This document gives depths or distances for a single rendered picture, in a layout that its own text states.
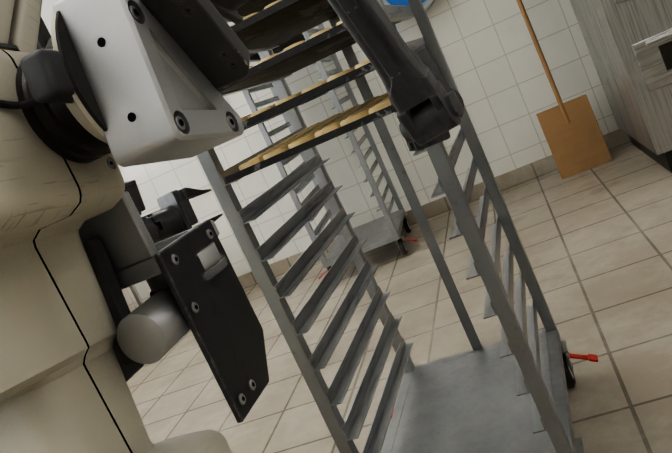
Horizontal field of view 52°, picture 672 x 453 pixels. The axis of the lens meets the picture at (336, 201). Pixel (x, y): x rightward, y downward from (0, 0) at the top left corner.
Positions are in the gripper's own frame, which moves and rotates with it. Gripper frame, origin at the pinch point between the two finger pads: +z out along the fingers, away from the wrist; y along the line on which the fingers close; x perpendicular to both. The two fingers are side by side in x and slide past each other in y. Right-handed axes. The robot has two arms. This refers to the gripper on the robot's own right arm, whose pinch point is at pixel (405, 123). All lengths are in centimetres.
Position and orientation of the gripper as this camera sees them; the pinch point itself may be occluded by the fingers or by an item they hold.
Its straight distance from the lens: 123.7
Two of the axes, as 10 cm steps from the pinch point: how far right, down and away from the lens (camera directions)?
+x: 9.0, -3.7, 2.1
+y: 3.7, 9.3, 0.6
